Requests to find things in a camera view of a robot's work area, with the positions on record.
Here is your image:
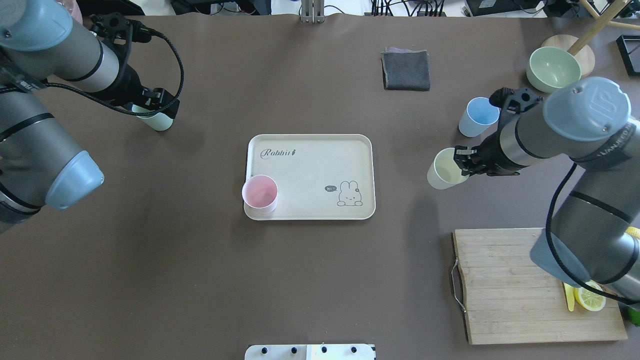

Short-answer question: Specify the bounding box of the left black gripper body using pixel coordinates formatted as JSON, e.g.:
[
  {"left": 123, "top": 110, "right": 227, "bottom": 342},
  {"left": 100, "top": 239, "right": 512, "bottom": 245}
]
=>
[{"left": 112, "top": 70, "right": 180, "bottom": 120}]

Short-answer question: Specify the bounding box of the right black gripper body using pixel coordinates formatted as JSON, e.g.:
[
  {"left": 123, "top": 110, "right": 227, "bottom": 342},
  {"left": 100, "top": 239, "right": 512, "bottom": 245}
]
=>
[{"left": 453, "top": 134, "right": 521, "bottom": 177}]

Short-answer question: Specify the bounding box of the mint green cup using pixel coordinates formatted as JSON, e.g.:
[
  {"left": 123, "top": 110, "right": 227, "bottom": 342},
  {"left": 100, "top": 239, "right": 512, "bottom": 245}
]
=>
[{"left": 131, "top": 104, "right": 174, "bottom": 132}]

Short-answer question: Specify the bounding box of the light blue cup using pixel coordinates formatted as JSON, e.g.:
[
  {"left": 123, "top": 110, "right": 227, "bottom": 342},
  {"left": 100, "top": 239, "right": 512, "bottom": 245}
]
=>
[{"left": 458, "top": 96, "right": 501, "bottom": 138}]

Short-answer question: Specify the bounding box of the pale yellow cup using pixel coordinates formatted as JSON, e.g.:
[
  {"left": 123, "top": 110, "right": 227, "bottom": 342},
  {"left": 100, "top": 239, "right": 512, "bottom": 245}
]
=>
[{"left": 427, "top": 147, "right": 470, "bottom": 191}]

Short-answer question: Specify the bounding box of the pink cup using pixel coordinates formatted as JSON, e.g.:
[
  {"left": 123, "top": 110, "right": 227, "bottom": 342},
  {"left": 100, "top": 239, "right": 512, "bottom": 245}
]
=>
[{"left": 241, "top": 174, "right": 279, "bottom": 214}]

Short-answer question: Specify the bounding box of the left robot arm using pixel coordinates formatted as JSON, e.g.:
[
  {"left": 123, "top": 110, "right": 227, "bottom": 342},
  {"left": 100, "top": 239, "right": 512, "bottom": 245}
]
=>
[{"left": 0, "top": 0, "right": 179, "bottom": 232}]

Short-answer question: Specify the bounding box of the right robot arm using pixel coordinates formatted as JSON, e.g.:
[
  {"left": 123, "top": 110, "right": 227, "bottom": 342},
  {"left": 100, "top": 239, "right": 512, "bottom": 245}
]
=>
[{"left": 452, "top": 76, "right": 640, "bottom": 310}]

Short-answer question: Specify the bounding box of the cream rabbit tray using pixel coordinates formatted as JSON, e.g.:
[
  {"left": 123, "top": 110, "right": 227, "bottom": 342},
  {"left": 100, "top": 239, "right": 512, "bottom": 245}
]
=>
[{"left": 244, "top": 134, "right": 377, "bottom": 221}]

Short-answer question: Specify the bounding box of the green bowl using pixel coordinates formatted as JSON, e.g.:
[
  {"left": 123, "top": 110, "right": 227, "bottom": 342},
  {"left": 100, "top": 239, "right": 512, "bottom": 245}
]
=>
[{"left": 525, "top": 47, "right": 582, "bottom": 94}]

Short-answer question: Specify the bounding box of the grey folded cloth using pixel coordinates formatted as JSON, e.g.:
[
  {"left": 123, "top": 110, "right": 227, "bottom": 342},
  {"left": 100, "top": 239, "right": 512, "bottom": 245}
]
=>
[{"left": 381, "top": 47, "right": 431, "bottom": 92}]

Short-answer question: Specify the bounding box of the wooden cutting board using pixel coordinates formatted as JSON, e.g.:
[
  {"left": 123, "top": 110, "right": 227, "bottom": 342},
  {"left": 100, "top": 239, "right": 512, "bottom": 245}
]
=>
[{"left": 452, "top": 228, "right": 627, "bottom": 346}]

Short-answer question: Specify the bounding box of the wooden stand with base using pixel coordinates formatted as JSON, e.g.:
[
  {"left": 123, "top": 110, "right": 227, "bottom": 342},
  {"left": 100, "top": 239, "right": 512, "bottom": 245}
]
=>
[{"left": 541, "top": 0, "right": 639, "bottom": 78}]

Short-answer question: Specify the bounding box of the yellow plastic knife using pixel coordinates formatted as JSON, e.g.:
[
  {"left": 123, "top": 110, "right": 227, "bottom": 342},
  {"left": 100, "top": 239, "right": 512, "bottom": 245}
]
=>
[{"left": 562, "top": 282, "right": 576, "bottom": 312}]

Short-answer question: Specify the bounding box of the whole lemon upper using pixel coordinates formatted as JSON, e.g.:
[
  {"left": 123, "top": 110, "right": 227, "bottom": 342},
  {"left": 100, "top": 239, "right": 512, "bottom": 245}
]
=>
[{"left": 625, "top": 227, "right": 640, "bottom": 240}]

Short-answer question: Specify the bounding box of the lemon slice lower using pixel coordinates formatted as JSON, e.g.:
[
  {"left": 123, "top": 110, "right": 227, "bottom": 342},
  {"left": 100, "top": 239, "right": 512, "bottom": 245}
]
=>
[{"left": 573, "top": 287, "right": 607, "bottom": 312}]

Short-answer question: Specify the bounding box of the green lime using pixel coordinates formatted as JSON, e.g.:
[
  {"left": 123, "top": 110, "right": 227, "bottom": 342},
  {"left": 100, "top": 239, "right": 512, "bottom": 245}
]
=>
[{"left": 626, "top": 307, "right": 640, "bottom": 327}]

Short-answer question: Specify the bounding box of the aluminium frame post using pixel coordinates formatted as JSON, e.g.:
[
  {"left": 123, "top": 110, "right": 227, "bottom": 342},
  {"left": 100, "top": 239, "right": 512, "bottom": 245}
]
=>
[{"left": 300, "top": 0, "right": 325, "bottom": 24}]

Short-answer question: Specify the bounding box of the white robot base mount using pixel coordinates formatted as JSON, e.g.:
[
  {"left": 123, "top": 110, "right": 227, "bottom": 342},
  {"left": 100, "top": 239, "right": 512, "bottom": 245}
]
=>
[{"left": 244, "top": 343, "right": 377, "bottom": 360}]

